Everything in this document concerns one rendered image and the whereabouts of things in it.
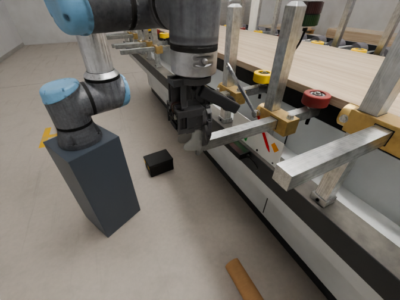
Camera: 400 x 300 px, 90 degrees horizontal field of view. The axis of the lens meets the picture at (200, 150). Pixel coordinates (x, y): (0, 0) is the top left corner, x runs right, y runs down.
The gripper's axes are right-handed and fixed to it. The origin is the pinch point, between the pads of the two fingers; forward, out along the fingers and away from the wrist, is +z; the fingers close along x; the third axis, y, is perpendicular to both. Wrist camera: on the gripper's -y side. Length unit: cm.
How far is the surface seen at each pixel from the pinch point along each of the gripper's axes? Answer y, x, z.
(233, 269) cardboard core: -17, 7, 75
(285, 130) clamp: -25.0, 4.7, -2.8
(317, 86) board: -49, -6, -9
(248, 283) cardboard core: -20, 16, 74
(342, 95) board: -48.8, 3.3, -9.1
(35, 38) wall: 156, -789, 75
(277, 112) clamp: -26.6, -1.0, -5.3
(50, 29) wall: 110, -787, 52
